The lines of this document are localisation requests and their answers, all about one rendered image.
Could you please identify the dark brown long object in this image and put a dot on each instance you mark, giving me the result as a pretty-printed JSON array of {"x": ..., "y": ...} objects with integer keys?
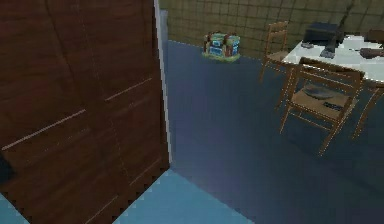
[{"x": 371, "y": 52}]

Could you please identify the small black remote control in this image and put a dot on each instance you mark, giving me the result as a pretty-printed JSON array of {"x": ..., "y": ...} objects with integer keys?
[{"x": 333, "y": 106}]

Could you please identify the colourful green box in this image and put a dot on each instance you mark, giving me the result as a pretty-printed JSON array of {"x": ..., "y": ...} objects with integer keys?
[{"x": 222, "y": 46}]

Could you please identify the white table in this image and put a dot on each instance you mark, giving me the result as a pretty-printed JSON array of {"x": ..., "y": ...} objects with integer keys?
[{"x": 350, "y": 56}]

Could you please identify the small grey object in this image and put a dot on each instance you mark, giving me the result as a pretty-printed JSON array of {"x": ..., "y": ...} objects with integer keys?
[{"x": 307, "y": 45}]

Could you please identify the dark brown box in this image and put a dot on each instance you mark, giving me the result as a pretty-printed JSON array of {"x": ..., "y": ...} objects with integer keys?
[{"x": 376, "y": 35}]

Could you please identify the dark table lamp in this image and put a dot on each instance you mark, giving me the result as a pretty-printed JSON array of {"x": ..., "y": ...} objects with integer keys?
[{"x": 335, "y": 40}]

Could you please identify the black box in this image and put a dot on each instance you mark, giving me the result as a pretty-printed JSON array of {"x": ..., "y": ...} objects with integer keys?
[{"x": 320, "y": 32}]

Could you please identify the brown wooden chair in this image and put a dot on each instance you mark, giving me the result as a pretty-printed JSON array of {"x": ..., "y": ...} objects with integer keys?
[
  {"x": 276, "y": 50},
  {"x": 320, "y": 100}
]

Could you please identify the grey flat dish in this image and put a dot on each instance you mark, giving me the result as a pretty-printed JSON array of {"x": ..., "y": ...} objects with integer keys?
[{"x": 318, "y": 91}]

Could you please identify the dark brown wooden door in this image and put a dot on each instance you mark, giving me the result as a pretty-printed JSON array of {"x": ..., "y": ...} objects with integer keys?
[{"x": 76, "y": 110}]

